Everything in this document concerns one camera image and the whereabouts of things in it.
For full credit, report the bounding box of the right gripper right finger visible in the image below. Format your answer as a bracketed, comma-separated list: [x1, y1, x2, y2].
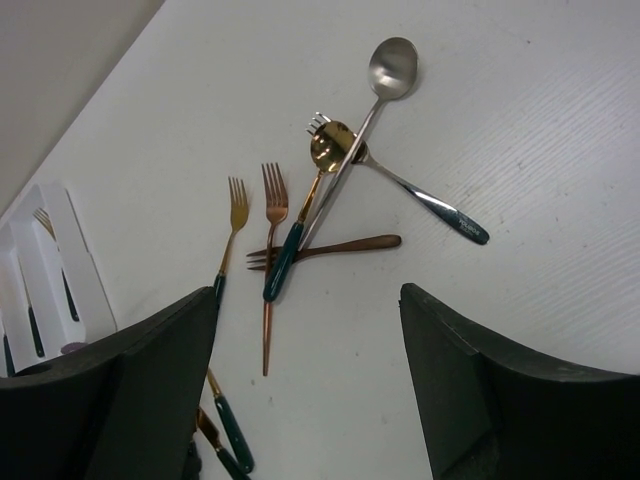
[399, 284, 639, 479]

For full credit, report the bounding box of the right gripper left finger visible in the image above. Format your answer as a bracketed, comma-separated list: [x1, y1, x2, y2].
[1, 287, 217, 479]

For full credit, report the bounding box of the gold knife green handle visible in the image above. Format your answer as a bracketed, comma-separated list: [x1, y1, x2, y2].
[196, 407, 250, 480]
[16, 255, 45, 358]

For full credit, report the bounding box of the white cutlery tray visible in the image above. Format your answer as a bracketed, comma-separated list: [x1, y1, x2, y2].
[1, 183, 118, 373]

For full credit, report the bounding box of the silver fork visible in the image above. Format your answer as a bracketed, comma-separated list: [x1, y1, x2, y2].
[307, 112, 490, 245]

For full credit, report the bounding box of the dark copper fork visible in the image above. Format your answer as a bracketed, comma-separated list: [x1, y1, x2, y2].
[246, 234, 402, 271]

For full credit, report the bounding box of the silver round spoon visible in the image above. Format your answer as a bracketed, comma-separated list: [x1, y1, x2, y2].
[299, 36, 419, 249]

